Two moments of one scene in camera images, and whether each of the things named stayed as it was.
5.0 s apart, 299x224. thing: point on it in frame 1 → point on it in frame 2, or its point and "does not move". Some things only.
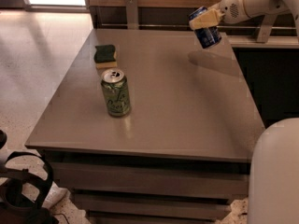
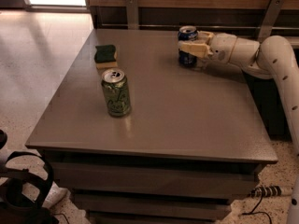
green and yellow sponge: [105, 56] does not move
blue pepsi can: [208, 36] → [185, 34]
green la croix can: [116, 91] does not move
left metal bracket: [132, 11] does not move
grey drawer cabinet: [181, 156] does not move
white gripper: [230, 9] → [221, 48]
